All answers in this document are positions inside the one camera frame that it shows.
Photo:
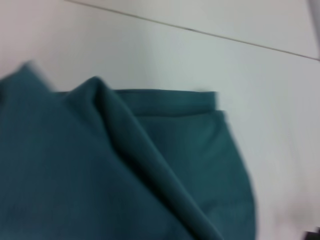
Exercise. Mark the teal t-shirt with pink lettering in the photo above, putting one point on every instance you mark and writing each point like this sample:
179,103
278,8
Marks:
100,162

